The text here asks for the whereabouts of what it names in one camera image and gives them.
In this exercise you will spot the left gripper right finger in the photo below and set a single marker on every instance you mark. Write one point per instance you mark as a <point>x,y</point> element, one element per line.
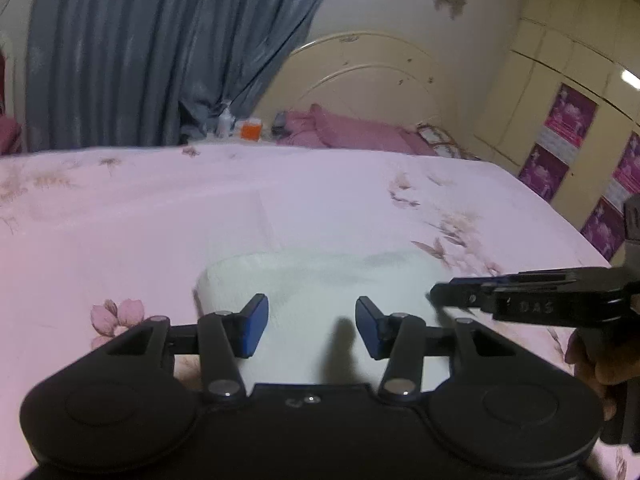
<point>403,340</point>

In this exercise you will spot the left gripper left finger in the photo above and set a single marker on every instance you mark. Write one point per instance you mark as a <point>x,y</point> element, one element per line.
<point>218,339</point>

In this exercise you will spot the cream white cloth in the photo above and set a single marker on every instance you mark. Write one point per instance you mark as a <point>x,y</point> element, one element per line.
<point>311,336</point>

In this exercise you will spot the person's right hand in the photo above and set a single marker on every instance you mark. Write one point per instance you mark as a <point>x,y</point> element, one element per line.
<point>615,362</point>

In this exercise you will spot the pink floral bed sheet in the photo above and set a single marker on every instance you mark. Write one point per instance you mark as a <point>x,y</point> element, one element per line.
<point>93,242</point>

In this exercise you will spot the cream wardrobe with posters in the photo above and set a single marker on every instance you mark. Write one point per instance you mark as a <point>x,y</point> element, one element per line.
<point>563,115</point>

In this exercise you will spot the orange container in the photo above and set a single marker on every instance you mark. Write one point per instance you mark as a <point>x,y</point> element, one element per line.
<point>251,130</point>

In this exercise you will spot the white pump bottle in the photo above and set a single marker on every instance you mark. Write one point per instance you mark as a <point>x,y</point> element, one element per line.
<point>225,122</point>

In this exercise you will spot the pink pillow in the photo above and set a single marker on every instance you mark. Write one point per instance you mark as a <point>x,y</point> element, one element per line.
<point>317,127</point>

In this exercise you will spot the cream arched headboard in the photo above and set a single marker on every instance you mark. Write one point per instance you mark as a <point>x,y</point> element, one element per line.
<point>364,75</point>

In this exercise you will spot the red heart-shaped headboard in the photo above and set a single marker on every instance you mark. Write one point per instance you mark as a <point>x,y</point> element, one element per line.
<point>11,128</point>

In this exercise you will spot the blue grey curtain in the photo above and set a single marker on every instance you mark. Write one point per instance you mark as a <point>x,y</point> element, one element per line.
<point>151,72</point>

